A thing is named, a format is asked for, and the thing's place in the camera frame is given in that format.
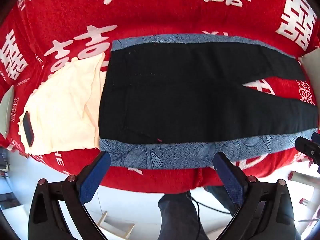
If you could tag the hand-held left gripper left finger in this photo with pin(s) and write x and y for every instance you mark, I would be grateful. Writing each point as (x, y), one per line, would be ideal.
(96, 177)

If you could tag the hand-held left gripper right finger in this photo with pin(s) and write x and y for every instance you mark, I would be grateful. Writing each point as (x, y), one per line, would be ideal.
(228, 177)

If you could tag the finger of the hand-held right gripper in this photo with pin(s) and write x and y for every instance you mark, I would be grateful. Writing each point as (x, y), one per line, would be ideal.
(306, 146)

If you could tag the black pants with blue trim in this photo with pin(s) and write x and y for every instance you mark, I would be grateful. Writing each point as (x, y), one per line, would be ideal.
(175, 92)

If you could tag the person's right leg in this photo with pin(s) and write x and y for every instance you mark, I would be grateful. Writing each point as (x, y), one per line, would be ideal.
(222, 197)

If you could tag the black phone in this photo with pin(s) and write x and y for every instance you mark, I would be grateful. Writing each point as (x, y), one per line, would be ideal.
(28, 130)

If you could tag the cream white garment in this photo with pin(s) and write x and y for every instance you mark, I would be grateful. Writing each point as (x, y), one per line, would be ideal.
(62, 100)

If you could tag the grey rounded object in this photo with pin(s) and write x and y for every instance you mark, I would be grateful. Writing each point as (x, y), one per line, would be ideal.
(6, 112)

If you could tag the red printed blanket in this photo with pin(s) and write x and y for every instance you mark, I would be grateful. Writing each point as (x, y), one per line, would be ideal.
(162, 15)

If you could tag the white tube frame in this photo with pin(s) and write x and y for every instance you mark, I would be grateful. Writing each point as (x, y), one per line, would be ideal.
(303, 177)

